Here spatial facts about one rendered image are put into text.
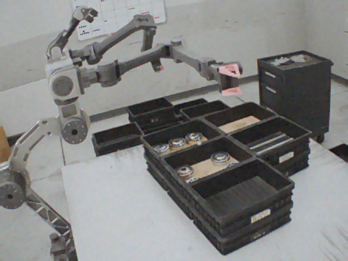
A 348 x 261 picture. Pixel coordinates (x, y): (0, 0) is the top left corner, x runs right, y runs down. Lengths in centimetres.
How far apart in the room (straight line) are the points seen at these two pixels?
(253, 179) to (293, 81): 161
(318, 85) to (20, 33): 346
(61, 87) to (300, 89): 233
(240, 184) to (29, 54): 346
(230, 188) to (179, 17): 346
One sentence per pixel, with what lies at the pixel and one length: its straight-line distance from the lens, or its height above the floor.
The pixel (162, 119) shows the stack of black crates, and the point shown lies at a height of 49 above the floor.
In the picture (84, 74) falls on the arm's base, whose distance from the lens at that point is 157.
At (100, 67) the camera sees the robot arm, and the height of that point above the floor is 149.
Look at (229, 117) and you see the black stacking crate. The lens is 239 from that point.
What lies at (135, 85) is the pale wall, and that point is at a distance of 492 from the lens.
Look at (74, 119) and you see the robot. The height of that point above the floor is 120.
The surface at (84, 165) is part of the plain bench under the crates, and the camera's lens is 247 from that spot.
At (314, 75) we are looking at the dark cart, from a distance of 345.
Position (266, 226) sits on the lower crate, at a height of 76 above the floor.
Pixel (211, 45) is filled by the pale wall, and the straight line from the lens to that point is 518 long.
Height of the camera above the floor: 187
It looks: 26 degrees down
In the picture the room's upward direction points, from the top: 8 degrees counter-clockwise
